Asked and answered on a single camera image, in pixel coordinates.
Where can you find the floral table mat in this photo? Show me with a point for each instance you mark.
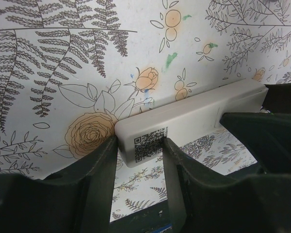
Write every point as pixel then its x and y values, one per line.
pixel 70 68

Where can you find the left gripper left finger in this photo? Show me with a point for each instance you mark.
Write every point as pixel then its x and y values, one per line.
pixel 76 199

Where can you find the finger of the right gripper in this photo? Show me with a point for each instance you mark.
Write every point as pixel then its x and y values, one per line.
pixel 266 135

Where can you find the white remote control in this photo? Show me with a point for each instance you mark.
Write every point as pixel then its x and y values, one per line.
pixel 140 137

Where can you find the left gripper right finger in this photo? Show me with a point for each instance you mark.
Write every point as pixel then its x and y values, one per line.
pixel 201 200

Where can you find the black base bar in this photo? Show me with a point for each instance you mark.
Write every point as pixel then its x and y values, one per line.
pixel 154 219

